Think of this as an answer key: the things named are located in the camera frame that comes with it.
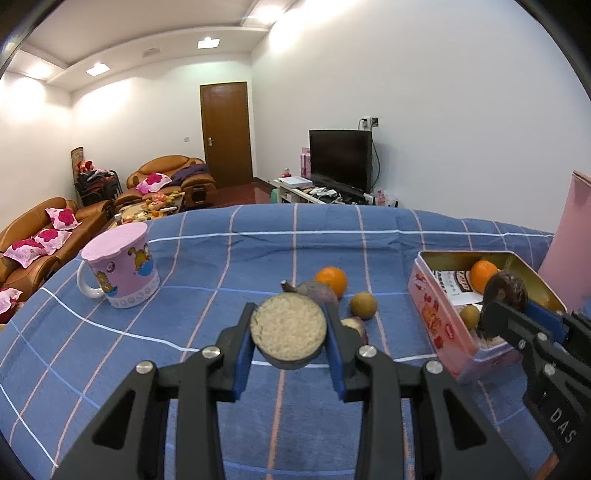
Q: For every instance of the pink metal tin box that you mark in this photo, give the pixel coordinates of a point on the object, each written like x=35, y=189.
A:
x=434, y=318

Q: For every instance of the brown kiwi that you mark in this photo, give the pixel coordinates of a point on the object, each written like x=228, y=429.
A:
x=470, y=317
x=362, y=304

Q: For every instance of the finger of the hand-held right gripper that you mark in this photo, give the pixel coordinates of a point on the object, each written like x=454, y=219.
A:
x=508, y=327
x=549, y=321

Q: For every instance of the wall socket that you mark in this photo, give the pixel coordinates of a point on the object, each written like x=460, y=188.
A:
x=371, y=122

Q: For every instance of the pink white gift bag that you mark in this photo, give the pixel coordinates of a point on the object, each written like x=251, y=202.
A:
x=381, y=198

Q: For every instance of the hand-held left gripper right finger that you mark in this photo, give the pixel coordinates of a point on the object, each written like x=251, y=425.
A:
x=336, y=364

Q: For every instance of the pink floral pillow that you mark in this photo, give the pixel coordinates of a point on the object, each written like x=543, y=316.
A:
x=152, y=182
x=23, y=251
x=62, y=218
x=7, y=300
x=51, y=237

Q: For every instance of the coffee table with food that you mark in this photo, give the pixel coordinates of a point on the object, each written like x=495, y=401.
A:
x=143, y=210

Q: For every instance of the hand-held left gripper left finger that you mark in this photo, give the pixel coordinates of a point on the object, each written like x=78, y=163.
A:
x=242, y=360

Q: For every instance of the brown leather sofa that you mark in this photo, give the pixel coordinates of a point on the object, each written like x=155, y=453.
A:
x=32, y=217

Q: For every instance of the brown wooden door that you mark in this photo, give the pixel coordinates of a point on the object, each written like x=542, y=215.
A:
x=226, y=134

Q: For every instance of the pink cartoon mug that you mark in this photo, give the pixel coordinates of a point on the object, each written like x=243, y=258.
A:
x=124, y=272

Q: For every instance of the printed paper sheet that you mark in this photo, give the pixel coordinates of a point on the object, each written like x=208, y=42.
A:
x=450, y=286

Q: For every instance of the stack of dark chairs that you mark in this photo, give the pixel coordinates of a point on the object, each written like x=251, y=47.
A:
x=97, y=187

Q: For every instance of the blue checked tablecloth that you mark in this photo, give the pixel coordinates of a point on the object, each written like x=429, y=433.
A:
x=231, y=258

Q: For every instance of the white tv stand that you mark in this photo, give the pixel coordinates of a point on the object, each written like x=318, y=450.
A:
x=295, y=196

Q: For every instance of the square ceiling light panel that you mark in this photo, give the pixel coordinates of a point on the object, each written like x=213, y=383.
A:
x=97, y=68
x=207, y=43

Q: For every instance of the brown leather armchair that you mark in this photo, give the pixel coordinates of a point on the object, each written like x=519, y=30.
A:
x=157, y=165

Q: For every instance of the purple round root vegetable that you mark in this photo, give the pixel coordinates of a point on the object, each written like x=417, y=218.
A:
x=318, y=290

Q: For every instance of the purple blanket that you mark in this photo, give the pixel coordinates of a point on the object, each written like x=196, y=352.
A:
x=189, y=173

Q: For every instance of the pink tall bag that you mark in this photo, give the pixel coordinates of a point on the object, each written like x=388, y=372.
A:
x=304, y=161

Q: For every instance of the white flat box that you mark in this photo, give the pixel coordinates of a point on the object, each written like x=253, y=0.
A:
x=293, y=181

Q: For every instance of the orange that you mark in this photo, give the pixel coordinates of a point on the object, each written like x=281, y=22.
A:
x=480, y=277
x=331, y=279

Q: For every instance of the ceiling air vent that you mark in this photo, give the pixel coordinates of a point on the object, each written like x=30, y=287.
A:
x=150, y=51

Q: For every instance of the red doll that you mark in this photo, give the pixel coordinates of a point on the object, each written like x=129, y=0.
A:
x=85, y=165

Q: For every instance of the black television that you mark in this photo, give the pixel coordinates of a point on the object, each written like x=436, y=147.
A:
x=340, y=159

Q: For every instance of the pink kettle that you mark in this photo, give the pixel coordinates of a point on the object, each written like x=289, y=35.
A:
x=570, y=240

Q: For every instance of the cut taro piece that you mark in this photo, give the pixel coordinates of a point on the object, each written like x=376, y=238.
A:
x=355, y=326
x=288, y=323
x=505, y=288
x=490, y=341

